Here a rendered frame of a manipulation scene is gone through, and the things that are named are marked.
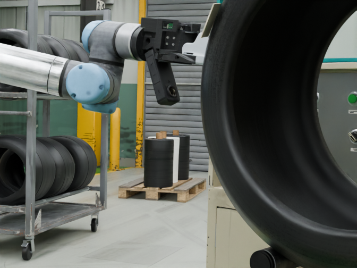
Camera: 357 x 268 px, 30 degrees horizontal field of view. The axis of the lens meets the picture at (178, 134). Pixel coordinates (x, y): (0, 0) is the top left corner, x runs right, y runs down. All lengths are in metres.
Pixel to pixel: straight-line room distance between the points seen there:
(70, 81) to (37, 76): 0.07
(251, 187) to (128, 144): 10.22
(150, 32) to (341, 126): 0.70
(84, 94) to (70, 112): 10.51
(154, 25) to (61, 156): 3.94
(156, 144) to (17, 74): 6.33
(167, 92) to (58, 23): 10.79
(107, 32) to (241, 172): 0.48
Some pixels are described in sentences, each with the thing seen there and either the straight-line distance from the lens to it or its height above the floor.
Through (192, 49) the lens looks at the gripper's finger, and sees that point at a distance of 1.25.
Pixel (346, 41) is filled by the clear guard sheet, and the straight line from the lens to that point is 1.82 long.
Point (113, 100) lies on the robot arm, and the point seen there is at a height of 1.16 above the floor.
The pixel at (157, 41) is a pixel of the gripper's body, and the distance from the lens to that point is 1.29.
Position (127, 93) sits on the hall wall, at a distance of 11.25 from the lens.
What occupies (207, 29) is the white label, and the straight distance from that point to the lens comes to 1.13.
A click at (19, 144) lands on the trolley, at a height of 0.81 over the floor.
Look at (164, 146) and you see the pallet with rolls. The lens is 7.61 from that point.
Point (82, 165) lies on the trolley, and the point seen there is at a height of 0.60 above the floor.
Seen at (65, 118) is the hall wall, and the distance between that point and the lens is 11.82.
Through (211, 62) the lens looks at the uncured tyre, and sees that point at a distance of 1.10.
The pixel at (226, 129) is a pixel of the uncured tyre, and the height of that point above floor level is 1.12.
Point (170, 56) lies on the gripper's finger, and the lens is 1.25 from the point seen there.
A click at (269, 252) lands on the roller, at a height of 0.92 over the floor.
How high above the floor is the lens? 1.16
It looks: 3 degrees down
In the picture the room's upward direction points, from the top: 2 degrees clockwise
